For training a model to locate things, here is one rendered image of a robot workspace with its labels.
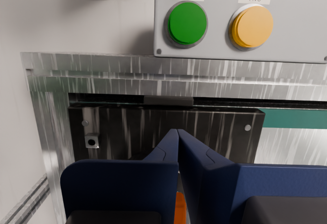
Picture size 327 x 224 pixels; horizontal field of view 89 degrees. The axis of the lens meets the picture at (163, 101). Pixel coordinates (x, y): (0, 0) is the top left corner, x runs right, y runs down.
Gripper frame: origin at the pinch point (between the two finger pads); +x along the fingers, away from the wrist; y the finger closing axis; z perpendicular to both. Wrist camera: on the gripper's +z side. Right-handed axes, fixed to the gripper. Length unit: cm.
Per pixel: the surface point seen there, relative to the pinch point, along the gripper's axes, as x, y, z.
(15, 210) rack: 10.8, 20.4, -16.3
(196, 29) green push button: 11.6, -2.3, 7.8
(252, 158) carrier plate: 11.8, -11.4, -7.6
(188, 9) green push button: 11.6, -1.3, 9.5
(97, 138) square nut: 10.8, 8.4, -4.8
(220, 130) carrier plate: 11.8, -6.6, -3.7
